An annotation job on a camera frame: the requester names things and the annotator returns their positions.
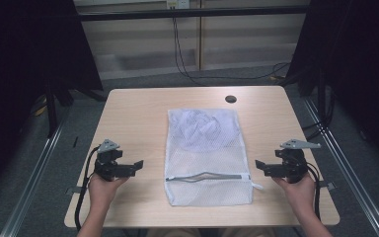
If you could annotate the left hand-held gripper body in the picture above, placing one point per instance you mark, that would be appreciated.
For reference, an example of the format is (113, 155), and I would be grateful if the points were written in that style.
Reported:
(107, 163)

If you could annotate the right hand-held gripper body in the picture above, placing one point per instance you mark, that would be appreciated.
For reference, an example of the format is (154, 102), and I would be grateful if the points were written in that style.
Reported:
(292, 163)

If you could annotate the white mesh laundry bag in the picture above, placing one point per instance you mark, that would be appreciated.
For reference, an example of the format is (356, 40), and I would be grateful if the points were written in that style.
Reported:
(207, 174)

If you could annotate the person's left hand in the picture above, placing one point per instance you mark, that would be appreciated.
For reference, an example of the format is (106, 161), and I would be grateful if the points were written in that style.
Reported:
(103, 192)

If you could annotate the person's right hand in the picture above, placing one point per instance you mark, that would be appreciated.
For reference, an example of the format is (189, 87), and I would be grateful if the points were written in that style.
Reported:
(297, 194)

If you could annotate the pale garment inside bag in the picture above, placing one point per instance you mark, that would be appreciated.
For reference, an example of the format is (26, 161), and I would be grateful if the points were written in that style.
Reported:
(200, 130)

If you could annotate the black metal stand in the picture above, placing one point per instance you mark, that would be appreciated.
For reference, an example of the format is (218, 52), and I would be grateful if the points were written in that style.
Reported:
(51, 112)

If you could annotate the black curtain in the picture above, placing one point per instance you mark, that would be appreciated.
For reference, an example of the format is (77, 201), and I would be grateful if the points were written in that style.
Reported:
(29, 49)
(358, 65)

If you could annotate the grey table edge bracket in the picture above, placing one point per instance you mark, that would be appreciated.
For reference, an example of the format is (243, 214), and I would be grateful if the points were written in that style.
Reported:
(327, 185)
(75, 190)

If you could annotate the aluminium floor rail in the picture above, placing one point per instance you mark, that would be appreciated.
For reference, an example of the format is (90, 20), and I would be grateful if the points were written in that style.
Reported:
(348, 174)
(33, 184)

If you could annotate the black horizontal frame bar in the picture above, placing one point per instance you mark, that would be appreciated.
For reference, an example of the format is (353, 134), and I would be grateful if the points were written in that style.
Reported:
(190, 13)

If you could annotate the white wall power outlet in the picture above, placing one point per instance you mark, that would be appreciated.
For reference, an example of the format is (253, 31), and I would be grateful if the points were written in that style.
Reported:
(178, 3)

